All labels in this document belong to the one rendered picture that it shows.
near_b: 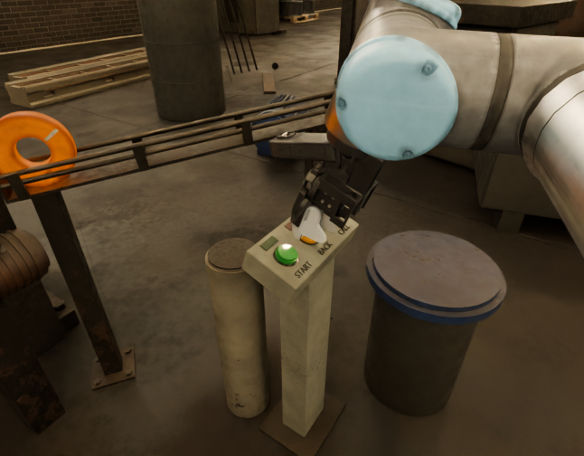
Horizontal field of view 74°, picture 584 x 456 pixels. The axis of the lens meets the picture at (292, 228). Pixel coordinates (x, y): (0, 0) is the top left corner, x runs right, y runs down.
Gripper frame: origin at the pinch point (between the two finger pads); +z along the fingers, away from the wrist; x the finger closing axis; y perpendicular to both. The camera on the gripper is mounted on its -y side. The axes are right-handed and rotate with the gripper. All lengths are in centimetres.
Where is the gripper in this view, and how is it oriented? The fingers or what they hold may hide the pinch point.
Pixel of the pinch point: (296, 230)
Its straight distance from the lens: 63.7
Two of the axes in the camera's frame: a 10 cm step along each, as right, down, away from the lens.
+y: 7.8, 5.7, -2.5
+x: 5.6, -4.6, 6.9
